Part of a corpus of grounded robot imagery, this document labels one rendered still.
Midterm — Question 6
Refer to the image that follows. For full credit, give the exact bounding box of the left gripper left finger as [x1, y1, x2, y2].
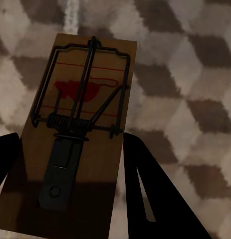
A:
[0, 132, 20, 185]

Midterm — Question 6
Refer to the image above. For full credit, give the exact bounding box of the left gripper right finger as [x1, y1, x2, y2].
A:
[123, 132, 212, 239]

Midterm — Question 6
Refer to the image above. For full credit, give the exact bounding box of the mousetrap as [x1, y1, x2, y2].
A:
[0, 33, 137, 239]

